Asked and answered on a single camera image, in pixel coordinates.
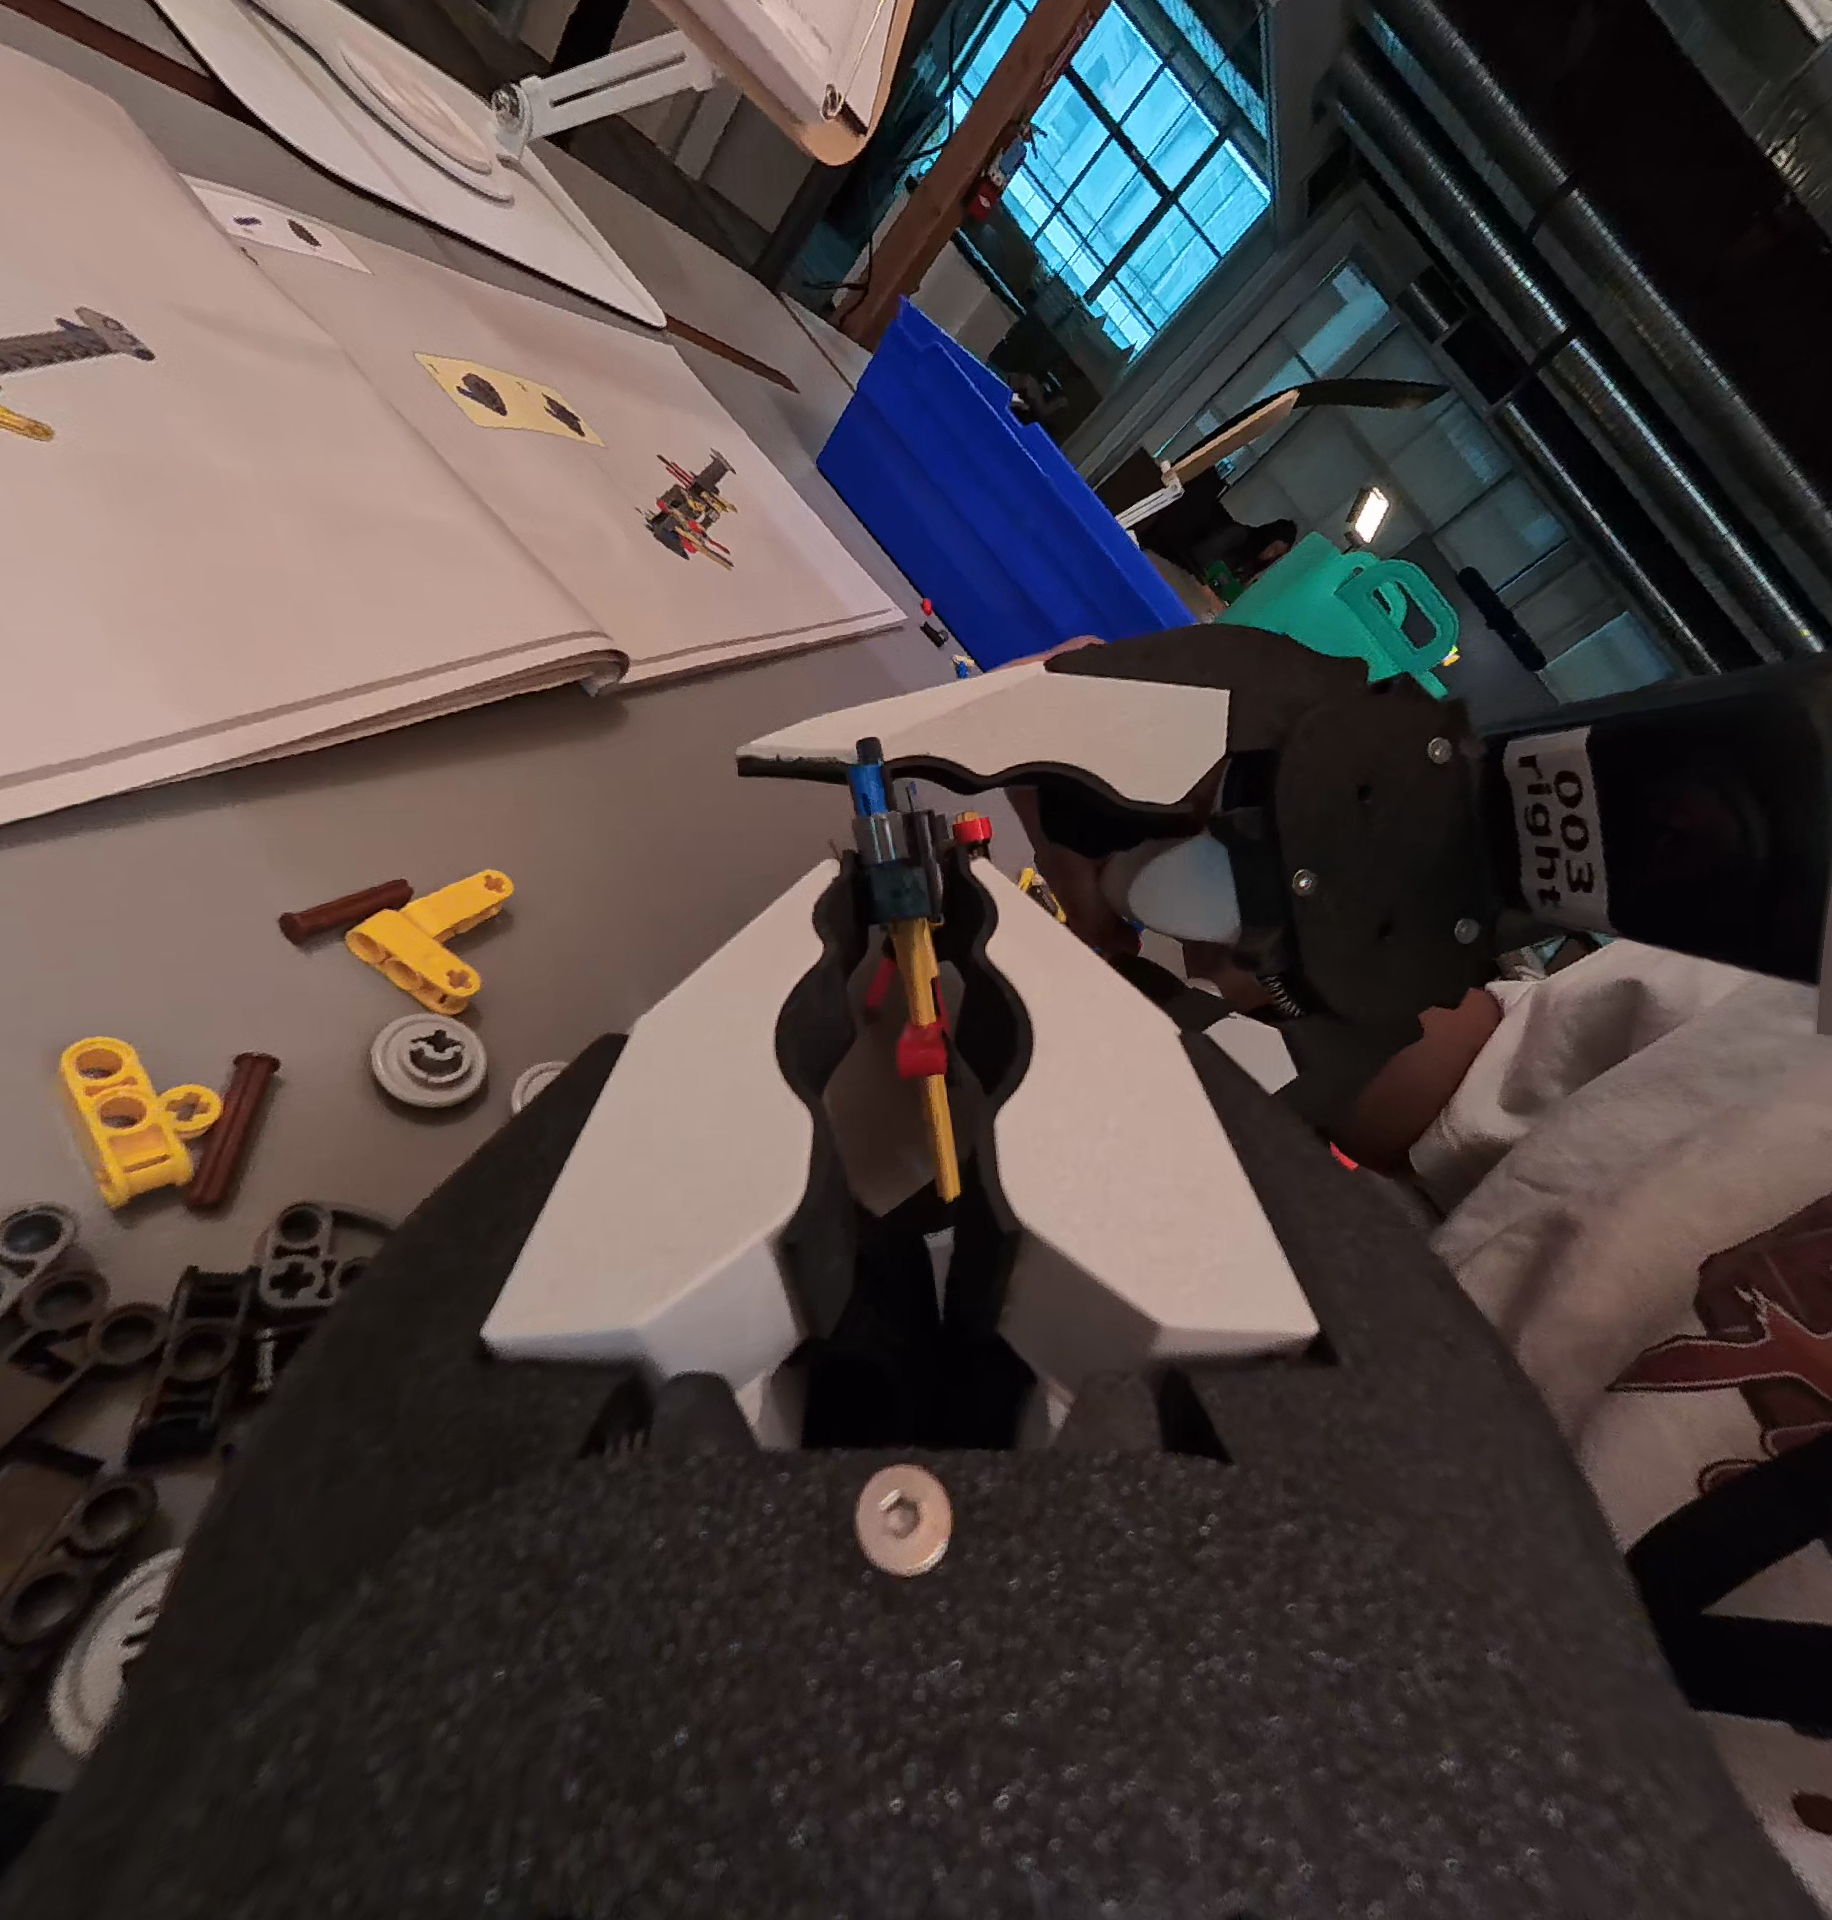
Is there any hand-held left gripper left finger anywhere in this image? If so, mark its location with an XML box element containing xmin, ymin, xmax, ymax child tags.
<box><xmin>478</xmin><ymin>858</ymin><xmax>874</xmax><ymax>1365</ymax></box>

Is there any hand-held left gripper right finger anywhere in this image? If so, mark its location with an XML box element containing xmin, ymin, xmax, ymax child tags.
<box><xmin>938</xmin><ymin>854</ymin><xmax>1324</xmax><ymax>1374</ymax></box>

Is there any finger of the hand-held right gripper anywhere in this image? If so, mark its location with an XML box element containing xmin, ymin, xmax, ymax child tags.
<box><xmin>736</xmin><ymin>661</ymin><xmax>1236</xmax><ymax>821</ymax></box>

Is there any grey lego beam assembly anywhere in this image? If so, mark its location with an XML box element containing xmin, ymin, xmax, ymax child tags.
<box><xmin>839</xmin><ymin>732</ymin><xmax>995</xmax><ymax>936</ymax></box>

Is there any lego instruction booklet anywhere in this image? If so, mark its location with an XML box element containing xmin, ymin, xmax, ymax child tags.
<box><xmin>0</xmin><ymin>19</ymin><xmax>909</xmax><ymax>842</ymax></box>

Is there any person's right forearm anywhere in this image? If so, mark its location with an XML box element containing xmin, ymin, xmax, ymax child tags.
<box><xmin>1353</xmin><ymin>987</ymin><xmax>1506</xmax><ymax>1176</ymax></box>

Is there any yellow lego axle connector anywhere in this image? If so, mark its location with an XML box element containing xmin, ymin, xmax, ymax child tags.
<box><xmin>342</xmin><ymin>912</ymin><xmax>486</xmax><ymax>1020</ymax></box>

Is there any short brown lego axle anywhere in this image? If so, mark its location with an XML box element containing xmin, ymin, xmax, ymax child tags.
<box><xmin>180</xmin><ymin>1047</ymin><xmax>285</xmax><ymax>1216</ymax></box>
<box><xmin>277</xmin><ymin>874</ymin><xmax>418</xmax><ymax>950</ymax></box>

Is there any yellow three-hole lego beam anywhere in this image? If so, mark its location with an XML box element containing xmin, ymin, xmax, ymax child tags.
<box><xmin>54</xmin><ymin>1035</ymin><xmax>228</xmax><ymax>1212</ymax></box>

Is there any person's right hand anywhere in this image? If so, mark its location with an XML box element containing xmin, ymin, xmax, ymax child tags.
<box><xmin>1036</xmin><ymin>822</ymin><xmax>1161</xmax><ymax>966</ymax></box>

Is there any blue storage bin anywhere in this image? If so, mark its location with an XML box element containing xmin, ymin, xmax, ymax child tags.
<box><xmin>812</xmin><ymin>292</ymin><xmax>1206</xmax><ymax>672</ymax></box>

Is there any teal plastic container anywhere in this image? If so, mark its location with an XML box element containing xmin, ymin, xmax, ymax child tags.
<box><xmin>1209</xmin><ymin>528</ymin><xmax>1465</xmax><ymax>703</ymax></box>

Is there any pile of black grey beams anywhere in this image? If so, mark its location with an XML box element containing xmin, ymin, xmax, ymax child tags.
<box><xmin>0</xmin><ymin>1196</ymin><xmax>404</xmax><ymax>1790</ymax></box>

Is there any white desk stand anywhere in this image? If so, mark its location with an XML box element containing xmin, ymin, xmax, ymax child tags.
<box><xmin>483</xmin><ymin>26</ymin><xmax>725</xmax><ymax>171</ymax></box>

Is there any wooden post red sign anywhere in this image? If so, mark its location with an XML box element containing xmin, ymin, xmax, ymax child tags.
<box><xmin>830</xmin><ymin>0</ymin><xmax>1116</xmax><ymax>351</ymax></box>

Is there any black strap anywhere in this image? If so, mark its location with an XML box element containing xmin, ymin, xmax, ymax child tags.
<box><xmin>1619</xmin><ymin>1436</ymin><xmax>1832</xmax><ymax>1746</ymax></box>

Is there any white square base plate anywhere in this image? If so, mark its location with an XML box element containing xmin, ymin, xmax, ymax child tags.
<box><xmin>148</xmin><ymin>0</ymin><xmax>669</xmax><ymax>333</ymax></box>

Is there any silver ventilation duct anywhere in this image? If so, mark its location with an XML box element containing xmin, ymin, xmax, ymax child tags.
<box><xmin>1639</xmin><ymin>0</ymin><xmax>1832</xmax><ymax>291</ymax></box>

